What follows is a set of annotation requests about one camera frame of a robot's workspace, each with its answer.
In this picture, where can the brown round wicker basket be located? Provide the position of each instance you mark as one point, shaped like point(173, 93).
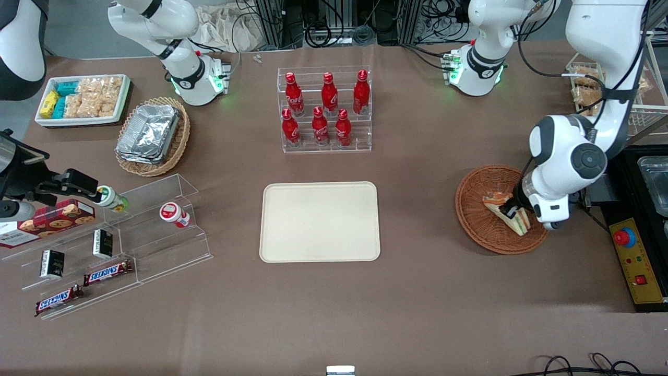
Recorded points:
point(475, 219)

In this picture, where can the cream plastic serving tray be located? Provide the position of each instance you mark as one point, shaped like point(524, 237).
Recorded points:
point(320, 222)

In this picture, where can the yellow emergency stop control box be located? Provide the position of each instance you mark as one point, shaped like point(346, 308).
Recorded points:
point(639, 261)

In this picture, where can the yellow snack packet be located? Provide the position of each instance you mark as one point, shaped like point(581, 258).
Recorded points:
point(49, 104)

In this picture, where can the red capped yogurt bottle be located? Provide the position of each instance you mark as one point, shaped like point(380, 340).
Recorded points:
point(173, 214)

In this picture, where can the white rectangular snack tray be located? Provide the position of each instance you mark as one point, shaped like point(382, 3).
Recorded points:
point(78, 120)

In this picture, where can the triangular sandwich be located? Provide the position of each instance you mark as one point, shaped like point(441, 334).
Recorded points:
point(496, 201)

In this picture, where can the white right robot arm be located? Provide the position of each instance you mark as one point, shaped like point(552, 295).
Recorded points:
point(177, 31)

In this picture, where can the clear acrylic stepped shelf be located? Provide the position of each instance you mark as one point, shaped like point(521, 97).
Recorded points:
point(156, 245)

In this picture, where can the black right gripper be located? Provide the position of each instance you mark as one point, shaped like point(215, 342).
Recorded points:
point(23, 177)

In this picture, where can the clear acrylic bottle rack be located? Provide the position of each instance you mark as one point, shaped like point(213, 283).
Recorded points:
point(360, 141)

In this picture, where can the tan oval wicker basket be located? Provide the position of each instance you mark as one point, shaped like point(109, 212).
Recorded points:
point(177, 149)

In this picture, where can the bagged fried snack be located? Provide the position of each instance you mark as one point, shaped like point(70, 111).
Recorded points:
point(584, 77)
point(583, 96)

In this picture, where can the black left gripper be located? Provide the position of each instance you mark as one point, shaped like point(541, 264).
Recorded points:
point(520, 202)

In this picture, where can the snickers chocolate bar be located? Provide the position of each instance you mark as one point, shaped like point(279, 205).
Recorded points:
point(57, 300)
point(107, 272)

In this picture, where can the silver white edge object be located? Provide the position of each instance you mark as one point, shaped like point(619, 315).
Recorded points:
point(340, 371)

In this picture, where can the red tartan cookie box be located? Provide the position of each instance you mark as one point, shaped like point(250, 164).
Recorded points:
point(52, 219)

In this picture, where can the aluminium foil tray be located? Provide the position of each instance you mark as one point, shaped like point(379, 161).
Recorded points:
point(150, 130)
point(136, 160)

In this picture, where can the green capped yogurt bottle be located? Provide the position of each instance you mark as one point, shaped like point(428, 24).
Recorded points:
point(110, 198)

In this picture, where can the red cola bottle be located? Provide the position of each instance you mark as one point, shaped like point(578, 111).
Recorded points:
point(294, 96)
point(343, 130)
point(290, 130)
point(320, 129)
point(329, 96)
point(361, 94)

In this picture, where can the small black box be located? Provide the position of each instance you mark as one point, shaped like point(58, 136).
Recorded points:
point(103, 244)
point(52, 263)

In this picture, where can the teal snack packet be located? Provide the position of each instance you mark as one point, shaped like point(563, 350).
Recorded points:
point(59, 108)
point(67, 87)

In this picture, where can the clear plastic container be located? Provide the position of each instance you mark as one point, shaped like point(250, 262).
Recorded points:
point(656, 185)

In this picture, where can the clear rice cracker bag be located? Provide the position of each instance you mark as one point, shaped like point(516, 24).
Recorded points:
point(109, 103)
point(73, 106)
point(91, 106)
point(102, 84)

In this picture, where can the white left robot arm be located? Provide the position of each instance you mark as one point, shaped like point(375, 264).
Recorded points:
point(561, 151)

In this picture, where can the white crumpled cloth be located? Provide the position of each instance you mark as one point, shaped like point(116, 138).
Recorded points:
point(229, 28)

